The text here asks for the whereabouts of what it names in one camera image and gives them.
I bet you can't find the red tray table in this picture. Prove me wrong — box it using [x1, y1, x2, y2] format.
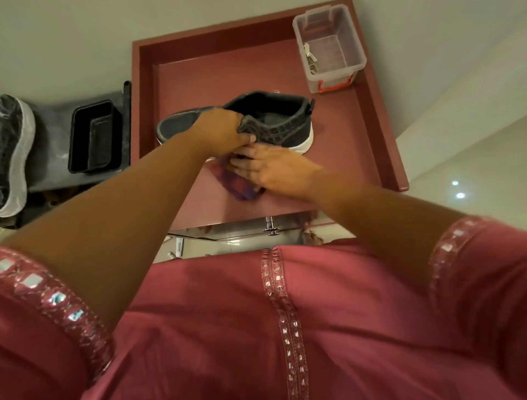
[131, 0, 410, 264]

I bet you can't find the person's right hand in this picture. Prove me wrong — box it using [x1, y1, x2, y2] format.
[228, 143, 327, 203]

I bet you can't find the person's left hand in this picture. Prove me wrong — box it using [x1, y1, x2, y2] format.
[187, 108, 257, 159]

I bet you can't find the dark grey sneaker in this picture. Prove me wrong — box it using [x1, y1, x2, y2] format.
[155, 90, 316, 157]
[0, 94, 37, 219]

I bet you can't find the black shoe rack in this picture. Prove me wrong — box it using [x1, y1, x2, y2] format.
[0, 81, 133, 230]

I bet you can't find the clear plastic box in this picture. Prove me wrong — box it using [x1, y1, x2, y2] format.
[292, 4, 368, 95]

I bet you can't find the pink embroidered tunic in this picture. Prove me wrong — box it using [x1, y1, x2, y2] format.
[0, 216, 527, 400]

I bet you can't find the purple orange checked cloth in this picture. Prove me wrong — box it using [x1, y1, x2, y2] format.
[208, 154, 267, 202]

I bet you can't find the black plastic tray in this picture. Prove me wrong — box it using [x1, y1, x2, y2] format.
[68, 99, 124, 175]

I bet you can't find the person's right forearm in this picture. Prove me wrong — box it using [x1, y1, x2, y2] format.
[312, 169, 468, 291]

